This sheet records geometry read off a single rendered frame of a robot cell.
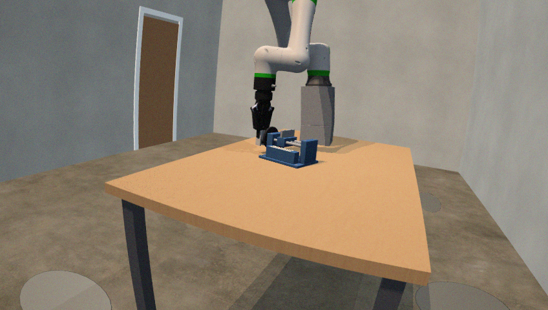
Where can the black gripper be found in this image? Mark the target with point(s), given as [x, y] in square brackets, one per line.
[261, 114]

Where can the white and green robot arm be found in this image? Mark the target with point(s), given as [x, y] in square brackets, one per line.
[294, 53]

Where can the blue bench vise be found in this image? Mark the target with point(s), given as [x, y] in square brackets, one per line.
[275, 142]

